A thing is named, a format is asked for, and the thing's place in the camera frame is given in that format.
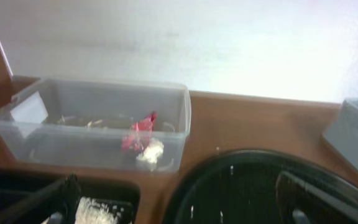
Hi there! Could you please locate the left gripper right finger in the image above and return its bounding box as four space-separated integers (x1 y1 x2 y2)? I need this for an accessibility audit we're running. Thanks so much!
275 172 358 223

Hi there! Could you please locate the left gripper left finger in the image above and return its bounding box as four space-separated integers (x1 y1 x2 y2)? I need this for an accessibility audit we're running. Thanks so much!
0 175 81 224

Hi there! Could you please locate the red snack wrapper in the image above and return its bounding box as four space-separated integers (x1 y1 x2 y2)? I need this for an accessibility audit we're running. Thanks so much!
121 111 157 152

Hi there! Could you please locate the white tissue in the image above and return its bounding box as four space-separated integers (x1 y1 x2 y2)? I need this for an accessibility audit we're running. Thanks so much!
136 138 164 164

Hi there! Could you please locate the pile of rice and shells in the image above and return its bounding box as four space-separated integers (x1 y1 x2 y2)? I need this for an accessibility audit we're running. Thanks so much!
42 196 127 224

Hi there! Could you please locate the round black tray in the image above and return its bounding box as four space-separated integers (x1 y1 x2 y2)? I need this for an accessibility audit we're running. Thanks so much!
162 149 358 223

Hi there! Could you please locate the black rectangular tray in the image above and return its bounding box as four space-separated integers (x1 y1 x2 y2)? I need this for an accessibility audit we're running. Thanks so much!
0 169 140 223

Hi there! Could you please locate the clear plastic bin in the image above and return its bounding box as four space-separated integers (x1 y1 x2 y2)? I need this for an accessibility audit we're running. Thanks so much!
0 79 191 172

